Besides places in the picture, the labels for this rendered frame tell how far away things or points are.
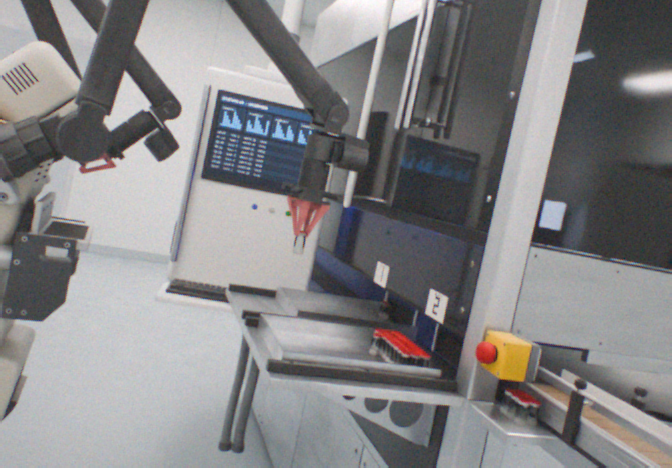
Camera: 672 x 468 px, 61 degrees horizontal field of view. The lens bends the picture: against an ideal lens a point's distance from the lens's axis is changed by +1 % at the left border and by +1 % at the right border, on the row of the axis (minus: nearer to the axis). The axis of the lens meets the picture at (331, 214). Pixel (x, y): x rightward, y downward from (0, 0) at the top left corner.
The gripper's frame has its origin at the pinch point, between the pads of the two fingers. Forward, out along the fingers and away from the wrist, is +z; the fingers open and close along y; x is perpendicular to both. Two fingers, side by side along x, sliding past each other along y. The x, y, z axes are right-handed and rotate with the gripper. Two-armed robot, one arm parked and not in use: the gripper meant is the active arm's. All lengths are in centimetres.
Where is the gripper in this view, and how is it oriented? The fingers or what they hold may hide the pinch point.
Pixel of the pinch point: (301, 232)
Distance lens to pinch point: 115.2
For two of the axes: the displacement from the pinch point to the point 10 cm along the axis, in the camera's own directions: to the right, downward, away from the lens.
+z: -2.2, 9.8, 0.4
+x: -5.1, -1.5, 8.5
